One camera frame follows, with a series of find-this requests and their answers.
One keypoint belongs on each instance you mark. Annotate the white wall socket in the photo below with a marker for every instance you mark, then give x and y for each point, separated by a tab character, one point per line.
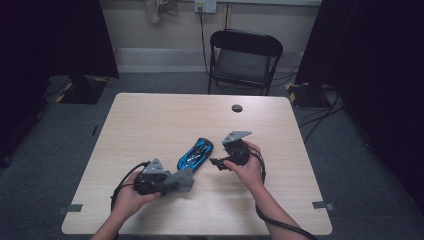
205	6

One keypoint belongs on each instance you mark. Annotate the black curtain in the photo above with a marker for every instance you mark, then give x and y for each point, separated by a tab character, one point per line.
373	66
50	40

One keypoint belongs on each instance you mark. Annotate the black stand base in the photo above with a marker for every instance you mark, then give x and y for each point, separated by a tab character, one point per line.
83	91
306	96

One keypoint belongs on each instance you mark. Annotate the beige hanging cloth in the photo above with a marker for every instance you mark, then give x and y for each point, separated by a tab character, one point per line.
156	10

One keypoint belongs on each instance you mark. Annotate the grey tape marker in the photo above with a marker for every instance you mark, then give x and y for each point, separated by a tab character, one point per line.
320	204
74	208

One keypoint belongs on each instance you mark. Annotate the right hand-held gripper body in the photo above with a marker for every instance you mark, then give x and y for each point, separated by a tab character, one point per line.
237	151

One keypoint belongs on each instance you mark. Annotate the person's left hand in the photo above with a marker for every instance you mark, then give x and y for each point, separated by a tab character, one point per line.
130	201

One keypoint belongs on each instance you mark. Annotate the person's right hand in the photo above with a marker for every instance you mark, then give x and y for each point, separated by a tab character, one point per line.
248	175

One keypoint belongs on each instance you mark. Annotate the grey cloth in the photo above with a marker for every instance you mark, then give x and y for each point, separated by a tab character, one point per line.
180	182

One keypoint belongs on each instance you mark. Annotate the black folding chair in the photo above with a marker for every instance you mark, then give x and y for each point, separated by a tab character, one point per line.
245	63

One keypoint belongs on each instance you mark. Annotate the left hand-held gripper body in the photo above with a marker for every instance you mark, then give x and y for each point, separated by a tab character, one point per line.
150	181

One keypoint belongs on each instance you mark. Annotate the blue toy car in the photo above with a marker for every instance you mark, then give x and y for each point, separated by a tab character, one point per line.
196	155

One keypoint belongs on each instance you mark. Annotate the black floor tape strip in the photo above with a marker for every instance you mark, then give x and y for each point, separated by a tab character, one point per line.
94	130

